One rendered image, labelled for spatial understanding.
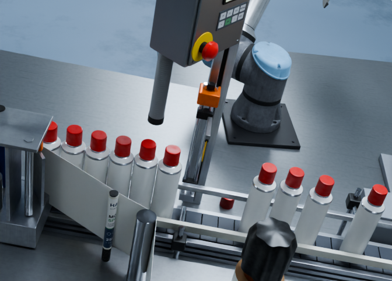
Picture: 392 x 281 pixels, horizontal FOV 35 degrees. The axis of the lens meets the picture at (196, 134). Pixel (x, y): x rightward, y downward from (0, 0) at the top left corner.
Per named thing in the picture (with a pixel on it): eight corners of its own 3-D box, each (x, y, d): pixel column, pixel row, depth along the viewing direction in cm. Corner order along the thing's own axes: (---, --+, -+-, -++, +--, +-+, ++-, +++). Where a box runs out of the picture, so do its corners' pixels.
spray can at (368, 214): (339, 260, 141) (370, 195, 129) (337, 243, 145) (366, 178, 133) (361, 264, 141) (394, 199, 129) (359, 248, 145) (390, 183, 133)
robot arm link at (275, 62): (272, 108, 175) (284, 67, 167) (231, 88, 179) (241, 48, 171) (289, 90, 184) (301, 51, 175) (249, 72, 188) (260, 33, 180)
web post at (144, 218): (122, 288, 125) (132, 222, 113) (126, 270, 128) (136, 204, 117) (144, 292, 125) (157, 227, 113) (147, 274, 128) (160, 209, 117)
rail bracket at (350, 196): (333, 254, 149) (355, 205, 139) (331, 232, 155) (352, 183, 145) (346, 256, 149) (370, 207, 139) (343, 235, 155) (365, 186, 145)
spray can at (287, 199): (262, 244, 141) (285, 176, 128) (262, 228, 145) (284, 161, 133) (284, 248, 141) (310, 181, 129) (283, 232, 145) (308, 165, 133)
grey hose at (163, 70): (146, 123, 136) (159, 39, 124) (149, 114, 139) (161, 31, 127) (162, 126, 137) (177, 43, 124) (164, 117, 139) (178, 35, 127)
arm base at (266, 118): (233, 130, 180) (240, 102, 174) (228, 100, 192) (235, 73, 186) (283, 136, 182) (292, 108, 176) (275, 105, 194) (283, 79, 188)
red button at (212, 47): (197, 40, 114) (210, 48, 113) (210, 35, 117) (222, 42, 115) (193, 58, 116) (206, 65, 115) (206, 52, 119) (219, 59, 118)
